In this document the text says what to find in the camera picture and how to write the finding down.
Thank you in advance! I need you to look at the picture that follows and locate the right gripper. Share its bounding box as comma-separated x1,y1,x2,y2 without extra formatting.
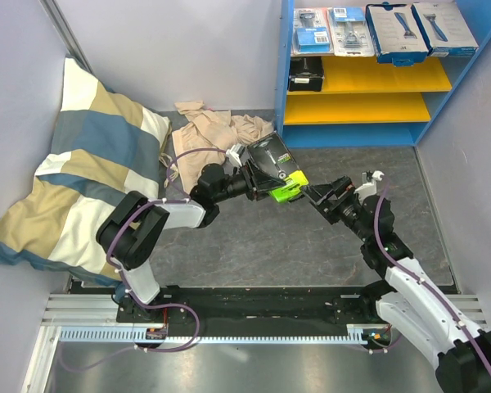
299,174,371,242

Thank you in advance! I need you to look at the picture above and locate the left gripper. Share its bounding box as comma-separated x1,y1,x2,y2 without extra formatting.
214,159,286,203

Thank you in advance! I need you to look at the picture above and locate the clear blister razor pack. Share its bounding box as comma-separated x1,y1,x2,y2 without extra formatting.
327,7,375,57

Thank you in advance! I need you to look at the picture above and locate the blue blister razor pack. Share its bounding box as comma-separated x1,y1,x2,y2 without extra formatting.
291,8,334,56

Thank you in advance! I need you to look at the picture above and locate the white box blue razor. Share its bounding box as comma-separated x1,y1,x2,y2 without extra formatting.
365,2,429,67

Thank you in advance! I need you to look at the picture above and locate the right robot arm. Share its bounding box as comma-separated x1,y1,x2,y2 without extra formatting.
301,176,491,392

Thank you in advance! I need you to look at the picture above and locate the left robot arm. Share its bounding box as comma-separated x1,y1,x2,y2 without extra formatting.
96,160,288,322

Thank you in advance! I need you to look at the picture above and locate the blue shelf unit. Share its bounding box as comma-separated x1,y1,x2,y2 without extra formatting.
274,1,480,148

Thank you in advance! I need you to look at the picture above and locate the beige cloth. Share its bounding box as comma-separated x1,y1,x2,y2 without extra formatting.
172,101,273,193

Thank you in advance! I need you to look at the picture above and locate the patchwork pillow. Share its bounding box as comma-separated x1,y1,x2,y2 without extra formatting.
0,57,172,286

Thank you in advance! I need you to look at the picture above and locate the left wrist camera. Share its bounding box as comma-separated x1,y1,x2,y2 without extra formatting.
225,143,246,168

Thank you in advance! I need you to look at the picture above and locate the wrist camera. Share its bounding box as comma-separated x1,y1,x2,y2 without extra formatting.
225,143,246,168
355,170,385,198

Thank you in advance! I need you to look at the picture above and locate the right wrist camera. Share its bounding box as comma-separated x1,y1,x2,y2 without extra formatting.
355,170,385,198

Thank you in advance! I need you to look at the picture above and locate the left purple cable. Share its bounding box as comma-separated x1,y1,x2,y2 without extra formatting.
106,147,230,306

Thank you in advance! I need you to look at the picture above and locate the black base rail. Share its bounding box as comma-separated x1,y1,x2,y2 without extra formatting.
116,281,396,335

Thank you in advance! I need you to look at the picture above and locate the slotted cable duct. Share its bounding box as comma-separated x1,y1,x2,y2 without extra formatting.
60,327,369,345

